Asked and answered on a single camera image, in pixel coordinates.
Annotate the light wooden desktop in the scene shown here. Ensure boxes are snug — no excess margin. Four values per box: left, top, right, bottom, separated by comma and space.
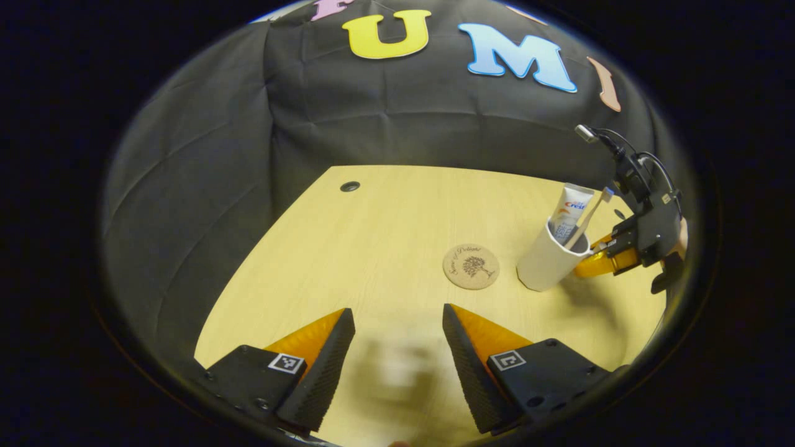
194, 165, 666, 446

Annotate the white toothpaste tube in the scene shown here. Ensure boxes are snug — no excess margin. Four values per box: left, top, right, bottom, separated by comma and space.
549, 183, 595, 246

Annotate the round cork coaster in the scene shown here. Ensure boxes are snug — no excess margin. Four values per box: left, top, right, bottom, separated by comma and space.
442, 244, 501, 291

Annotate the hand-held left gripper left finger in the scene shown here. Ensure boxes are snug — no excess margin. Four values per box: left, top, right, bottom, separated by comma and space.
205, 307, 356, 433

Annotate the white cup with wooden handle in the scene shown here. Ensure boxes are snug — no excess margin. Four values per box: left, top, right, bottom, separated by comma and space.
517, 220, 592, 292

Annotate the beige toothbrush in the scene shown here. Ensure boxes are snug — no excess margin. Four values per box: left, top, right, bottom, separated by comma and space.
568, 187, 616, 249

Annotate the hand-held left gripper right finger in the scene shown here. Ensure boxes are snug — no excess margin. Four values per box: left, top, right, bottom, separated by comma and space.
442, 303, 612, 435

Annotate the black backdrop cloth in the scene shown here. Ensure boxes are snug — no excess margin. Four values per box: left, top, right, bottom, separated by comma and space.
102, 0, 684, 379

